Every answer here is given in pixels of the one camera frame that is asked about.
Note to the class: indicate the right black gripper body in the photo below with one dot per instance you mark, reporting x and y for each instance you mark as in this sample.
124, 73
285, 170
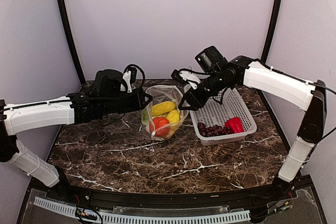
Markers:
216, 83

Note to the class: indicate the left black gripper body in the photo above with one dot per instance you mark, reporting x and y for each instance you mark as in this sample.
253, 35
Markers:
114, 104

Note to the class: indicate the yellow corn toy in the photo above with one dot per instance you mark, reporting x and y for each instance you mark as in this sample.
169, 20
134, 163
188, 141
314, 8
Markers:
163, 108
173, 117

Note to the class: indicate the clear polka dot zip bag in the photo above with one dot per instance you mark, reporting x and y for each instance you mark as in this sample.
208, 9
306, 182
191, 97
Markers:
161, 93

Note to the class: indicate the white plastic perforated basket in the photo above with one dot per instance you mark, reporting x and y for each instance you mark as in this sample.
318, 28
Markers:
213, 114

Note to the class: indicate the orange pumpkin toy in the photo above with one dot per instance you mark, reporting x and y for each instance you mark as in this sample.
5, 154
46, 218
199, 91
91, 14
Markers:
160, 126

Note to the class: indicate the dark red grape bunch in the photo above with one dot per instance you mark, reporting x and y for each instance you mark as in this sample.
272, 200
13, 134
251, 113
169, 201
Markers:
216, 130

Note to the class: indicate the red bell pepper toy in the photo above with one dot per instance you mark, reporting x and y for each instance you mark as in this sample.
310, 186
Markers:
235, 125

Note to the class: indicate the white cauliflower toy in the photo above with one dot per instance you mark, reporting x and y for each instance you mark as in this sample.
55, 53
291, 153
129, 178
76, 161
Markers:
146, 119

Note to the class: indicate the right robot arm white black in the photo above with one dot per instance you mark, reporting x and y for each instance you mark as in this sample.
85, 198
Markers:
253, 73

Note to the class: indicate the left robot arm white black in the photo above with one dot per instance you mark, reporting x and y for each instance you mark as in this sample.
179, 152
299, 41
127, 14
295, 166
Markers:
16, 118

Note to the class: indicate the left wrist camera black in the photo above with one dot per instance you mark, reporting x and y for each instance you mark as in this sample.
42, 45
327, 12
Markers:
130, 74

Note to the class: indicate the left black frame post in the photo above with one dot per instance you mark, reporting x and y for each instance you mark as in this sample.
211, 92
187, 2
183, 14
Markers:
70, 41

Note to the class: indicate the black frame post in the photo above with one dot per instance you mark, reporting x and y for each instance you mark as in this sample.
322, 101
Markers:
70, 41
271, 30

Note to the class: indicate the small circuit board with wires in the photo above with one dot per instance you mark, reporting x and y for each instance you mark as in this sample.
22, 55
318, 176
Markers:
87, 216

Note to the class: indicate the white slotted cable duct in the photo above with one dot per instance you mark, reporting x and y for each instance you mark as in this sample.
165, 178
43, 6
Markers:
147, 215

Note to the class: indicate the right black frame post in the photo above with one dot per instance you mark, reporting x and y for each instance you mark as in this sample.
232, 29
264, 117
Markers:
271, 30

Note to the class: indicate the black front rail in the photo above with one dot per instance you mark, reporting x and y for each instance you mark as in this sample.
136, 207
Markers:
251, 198

